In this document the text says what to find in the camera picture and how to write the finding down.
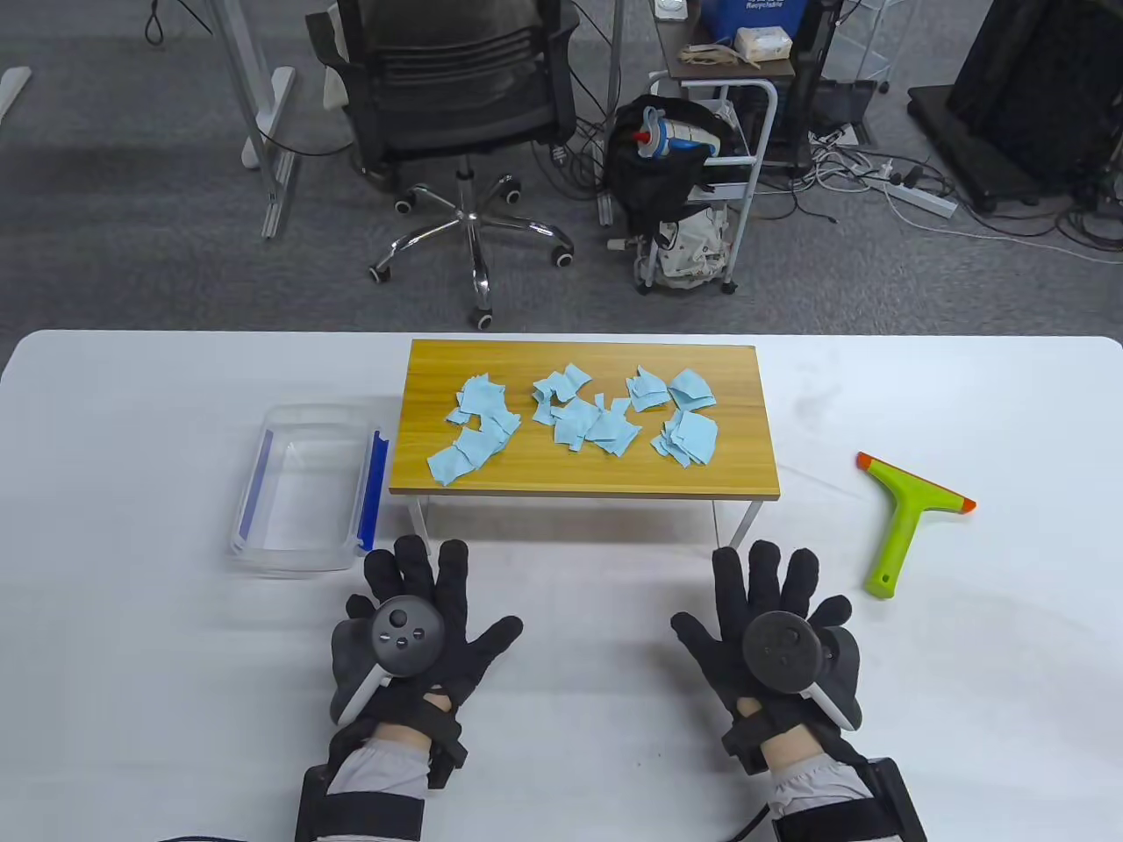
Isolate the blue and white bottle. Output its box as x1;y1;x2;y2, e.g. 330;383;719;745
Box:
633;107;725;161

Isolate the person's left forearm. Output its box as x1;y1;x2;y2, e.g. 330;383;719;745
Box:
298;719;468;842

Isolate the green scraper with orange blade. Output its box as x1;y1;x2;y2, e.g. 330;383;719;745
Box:
856;452;977;601

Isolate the pile of blue paper scraps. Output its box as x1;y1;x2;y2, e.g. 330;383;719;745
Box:
427;363;719;488

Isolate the black mesh office chair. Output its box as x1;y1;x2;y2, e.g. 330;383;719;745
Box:
304;0;577;332

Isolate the white power strip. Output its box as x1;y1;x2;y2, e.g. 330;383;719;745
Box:
884;180;959;220

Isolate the blue recycling bin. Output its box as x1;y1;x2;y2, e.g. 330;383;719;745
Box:
699;0;812;45

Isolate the beige cloth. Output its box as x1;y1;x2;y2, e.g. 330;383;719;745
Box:
680;44;757;69

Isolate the white desk leg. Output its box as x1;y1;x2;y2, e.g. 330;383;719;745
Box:
597;0;626;229

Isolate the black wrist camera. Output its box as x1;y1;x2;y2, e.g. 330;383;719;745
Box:
869;759;928;842
294;763;333;842

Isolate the person's right forearm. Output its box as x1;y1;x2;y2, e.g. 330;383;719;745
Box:
724;710;878;842

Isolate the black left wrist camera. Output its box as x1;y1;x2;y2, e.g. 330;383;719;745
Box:
294;763;333;842

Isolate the black equipment stand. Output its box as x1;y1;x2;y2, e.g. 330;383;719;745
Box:
906;0;1123;216

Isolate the white tissue box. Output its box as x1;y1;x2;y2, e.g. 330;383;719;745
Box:
733;26;793;64

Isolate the black bag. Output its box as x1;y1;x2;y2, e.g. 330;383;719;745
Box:
605;95;747;251

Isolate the tangle of floor cables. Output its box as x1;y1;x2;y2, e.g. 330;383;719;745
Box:
759;123;1123;264

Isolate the person's left hand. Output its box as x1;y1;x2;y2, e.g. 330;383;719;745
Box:
332;535;525;729

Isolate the white desk frame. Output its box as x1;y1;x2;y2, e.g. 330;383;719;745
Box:
206;0;299;239

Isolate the gray left hand controller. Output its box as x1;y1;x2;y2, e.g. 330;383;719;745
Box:
330;596;447;727

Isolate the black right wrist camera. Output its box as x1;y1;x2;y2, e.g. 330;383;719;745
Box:
869;759;928;842

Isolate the white rolling cart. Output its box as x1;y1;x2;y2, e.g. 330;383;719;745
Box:
633;0;801;296

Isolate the clear plastic storage box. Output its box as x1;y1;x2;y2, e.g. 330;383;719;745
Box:
230;403;390;580

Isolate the gray right hand controller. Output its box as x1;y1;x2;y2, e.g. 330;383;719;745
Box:
741;611;865;733

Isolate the gray hand controller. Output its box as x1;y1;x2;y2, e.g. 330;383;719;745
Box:
330;596;447;727
741;611;865;733

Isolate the small wooden table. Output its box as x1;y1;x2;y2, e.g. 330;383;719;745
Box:
389;339;781;562

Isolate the patterned tote bag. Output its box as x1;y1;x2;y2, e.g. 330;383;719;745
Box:
654;206;729;289

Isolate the person's right hand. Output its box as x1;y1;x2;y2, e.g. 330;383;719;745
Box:
671;539;865;746

